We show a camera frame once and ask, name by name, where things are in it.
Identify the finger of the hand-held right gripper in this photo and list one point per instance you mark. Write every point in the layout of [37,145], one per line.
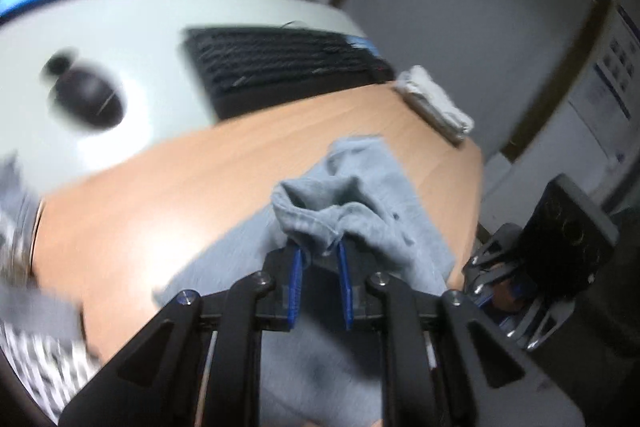
[487,263]
[535,322]

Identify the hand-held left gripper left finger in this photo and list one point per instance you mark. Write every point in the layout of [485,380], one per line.
[296,287]

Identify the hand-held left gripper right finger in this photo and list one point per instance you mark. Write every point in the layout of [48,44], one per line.
[346,287]

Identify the grey printed sweatshirt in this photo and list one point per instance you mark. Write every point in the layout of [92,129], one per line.
[360,202]

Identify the folded white cloth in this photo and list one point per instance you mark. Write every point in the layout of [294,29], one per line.
[435,102]

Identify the black keyboard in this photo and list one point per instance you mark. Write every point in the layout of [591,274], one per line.
[280,57]

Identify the blue white card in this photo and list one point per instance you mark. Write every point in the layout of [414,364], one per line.
[364,45]

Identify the white desk mat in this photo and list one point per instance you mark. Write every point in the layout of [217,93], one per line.
[150,52]

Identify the black computer mouse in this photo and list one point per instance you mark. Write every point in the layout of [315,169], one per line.
[90,99]

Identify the patterned grey fabric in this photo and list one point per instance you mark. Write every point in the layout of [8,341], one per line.
[30,372]

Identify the small black object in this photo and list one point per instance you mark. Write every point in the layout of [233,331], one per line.
[57,64]

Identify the white blue wall poster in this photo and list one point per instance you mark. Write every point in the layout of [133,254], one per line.
[612,77]

